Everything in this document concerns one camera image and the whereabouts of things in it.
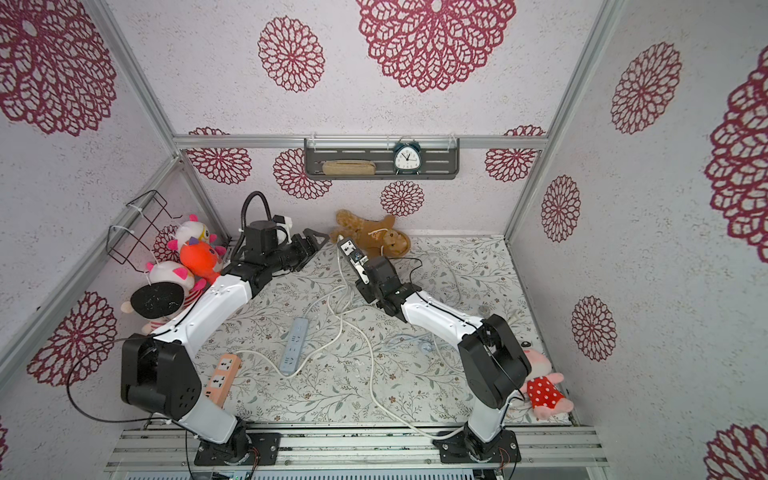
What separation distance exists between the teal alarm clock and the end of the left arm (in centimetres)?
35

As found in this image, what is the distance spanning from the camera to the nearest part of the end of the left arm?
2.38 feet

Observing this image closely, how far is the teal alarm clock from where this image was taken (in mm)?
914
